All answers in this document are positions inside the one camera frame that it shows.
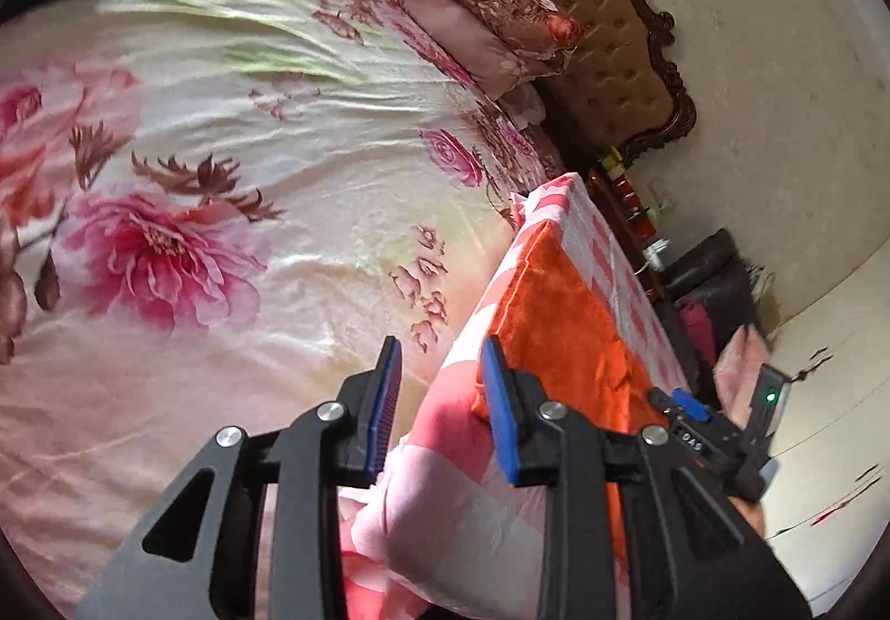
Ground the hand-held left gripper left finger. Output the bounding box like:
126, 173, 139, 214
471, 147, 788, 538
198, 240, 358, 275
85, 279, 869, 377
73, 336, 404, 620

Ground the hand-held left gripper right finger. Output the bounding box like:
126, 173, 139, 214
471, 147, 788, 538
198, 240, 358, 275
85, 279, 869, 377
479, 334, 814, 620

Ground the orange towel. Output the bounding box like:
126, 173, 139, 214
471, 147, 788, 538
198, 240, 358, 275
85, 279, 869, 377
471, 220, 674, 569

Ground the pink floral cushion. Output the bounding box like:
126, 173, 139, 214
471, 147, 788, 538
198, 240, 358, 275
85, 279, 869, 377
715, 323, 770, 407

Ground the dark red cloth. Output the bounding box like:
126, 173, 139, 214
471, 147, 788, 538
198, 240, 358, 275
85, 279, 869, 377
676, 298, 719, 365

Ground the white wardrobe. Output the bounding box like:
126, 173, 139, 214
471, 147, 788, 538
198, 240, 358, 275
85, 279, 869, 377
763, 282, 890, 597

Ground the red knot ornament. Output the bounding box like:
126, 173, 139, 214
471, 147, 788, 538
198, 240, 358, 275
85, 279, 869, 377
808, 462, 884, 529

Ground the pink checkered tablecloth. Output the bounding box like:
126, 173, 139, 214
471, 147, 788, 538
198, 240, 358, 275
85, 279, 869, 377
339, 171, 698, 620

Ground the black leather sofa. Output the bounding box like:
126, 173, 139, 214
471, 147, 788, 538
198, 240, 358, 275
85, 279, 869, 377
659, 229, 760, 388

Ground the carved wooden nightstand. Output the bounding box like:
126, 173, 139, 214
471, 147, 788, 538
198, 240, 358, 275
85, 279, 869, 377
586, 166, 670, 291

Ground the floral bed sheet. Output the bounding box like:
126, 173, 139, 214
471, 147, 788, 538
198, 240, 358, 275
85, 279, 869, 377
0, 0, 566, 620

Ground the white pillow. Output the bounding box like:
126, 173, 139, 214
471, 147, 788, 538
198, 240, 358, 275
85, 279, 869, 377
499, 83, 548, 129

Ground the tufted wooden headboard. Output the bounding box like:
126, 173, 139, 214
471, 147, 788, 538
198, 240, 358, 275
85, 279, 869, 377
431, 0, 698, 170

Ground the pale pink pillow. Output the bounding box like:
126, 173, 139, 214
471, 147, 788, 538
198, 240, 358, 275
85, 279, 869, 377
367, 0, 552, 101

